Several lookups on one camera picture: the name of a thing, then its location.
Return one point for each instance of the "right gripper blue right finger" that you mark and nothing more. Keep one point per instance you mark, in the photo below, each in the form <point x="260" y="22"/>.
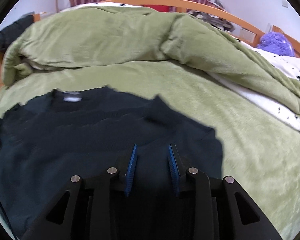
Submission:
<point x="174" y="170"/>

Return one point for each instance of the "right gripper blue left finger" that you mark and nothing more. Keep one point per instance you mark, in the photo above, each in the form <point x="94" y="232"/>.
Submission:
<point x="131" y="170"/>

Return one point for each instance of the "dark navy sweatshirt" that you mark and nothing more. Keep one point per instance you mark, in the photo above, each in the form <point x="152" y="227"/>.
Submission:
<point x="53" y="137"/>

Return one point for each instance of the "green plush bed sheet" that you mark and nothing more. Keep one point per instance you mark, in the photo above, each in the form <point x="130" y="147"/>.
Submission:
<point x="260" y="152"/>

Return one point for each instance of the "green plush quilt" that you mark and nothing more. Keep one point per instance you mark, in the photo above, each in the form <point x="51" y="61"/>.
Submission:
<point x="101" y="36"/>

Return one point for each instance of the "cluttered desk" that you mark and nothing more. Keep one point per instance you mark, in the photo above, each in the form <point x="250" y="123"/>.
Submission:
<point x="214" y="20"/>

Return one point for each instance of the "purple plush toy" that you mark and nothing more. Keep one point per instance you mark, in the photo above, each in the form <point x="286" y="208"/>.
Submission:
<point x="276" y="43"/>

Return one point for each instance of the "black jacket on bedframe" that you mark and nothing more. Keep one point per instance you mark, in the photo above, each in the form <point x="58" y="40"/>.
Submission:
<point x="11" y="32"/>

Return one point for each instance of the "wooden bed frame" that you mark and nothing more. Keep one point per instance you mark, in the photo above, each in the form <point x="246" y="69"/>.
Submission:
<point x="183" y="6"/>

